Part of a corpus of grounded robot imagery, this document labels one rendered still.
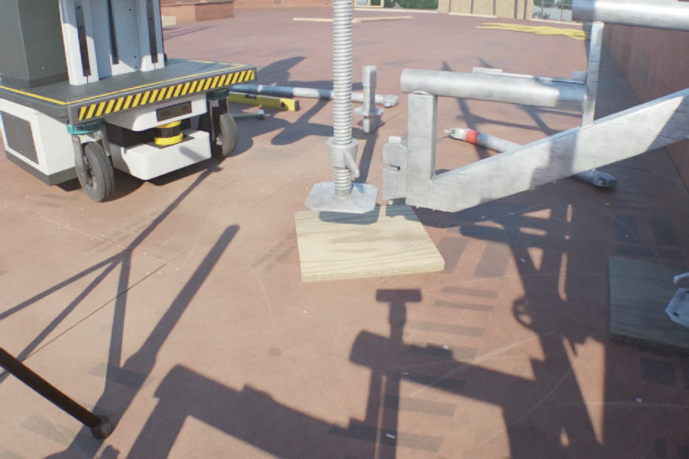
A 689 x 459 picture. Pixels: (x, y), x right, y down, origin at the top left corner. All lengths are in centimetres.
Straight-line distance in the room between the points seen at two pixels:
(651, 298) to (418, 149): 57
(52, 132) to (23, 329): 71
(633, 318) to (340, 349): 55
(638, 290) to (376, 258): 56
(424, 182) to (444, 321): 28
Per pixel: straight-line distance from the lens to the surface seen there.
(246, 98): 259
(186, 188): 154
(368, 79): 196
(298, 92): 267
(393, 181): 101
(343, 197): 108
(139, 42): 180
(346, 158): 100
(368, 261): 105
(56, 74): 182
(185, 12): 1204
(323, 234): 115
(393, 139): 100
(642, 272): 119
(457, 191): 98
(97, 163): 145
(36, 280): 121
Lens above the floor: 56
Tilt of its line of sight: 24 degrees down
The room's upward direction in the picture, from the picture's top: straight up
